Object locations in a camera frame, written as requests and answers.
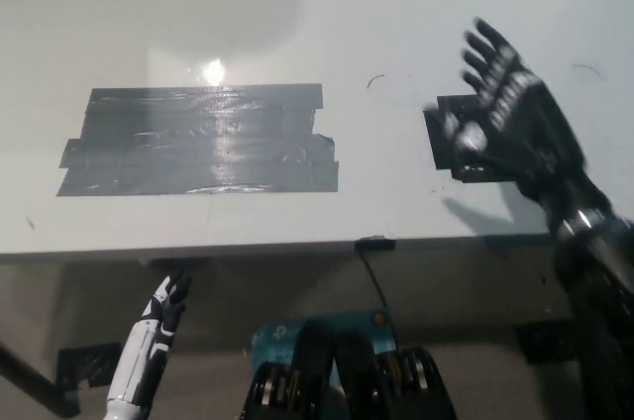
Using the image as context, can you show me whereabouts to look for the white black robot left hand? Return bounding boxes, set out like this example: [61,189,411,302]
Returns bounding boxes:
[105,269,193,420]

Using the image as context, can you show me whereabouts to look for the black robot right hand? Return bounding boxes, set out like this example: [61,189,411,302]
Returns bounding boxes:
[422,17,613,228]

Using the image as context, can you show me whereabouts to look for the black robot torso blocks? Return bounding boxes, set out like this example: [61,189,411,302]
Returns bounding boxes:
[240,319,458,420]

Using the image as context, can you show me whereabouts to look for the black tape square marker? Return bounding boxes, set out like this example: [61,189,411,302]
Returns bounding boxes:
[423,92,521,187]

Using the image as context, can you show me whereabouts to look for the dark metal table leg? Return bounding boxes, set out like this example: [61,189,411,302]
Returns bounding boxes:
[0,339,83,417]

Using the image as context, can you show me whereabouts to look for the teal router box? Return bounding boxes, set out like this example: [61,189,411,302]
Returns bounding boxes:
[250,308,398,384]

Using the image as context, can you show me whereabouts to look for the small black edge clip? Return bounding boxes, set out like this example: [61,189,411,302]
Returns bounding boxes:
[355,237,397,250]

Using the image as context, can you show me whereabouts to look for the large grey duct tape patch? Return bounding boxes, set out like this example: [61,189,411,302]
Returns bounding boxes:
[54,82,341,197]

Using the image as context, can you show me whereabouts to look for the thin black cable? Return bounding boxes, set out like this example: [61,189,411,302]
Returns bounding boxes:
[357,246,391,313]

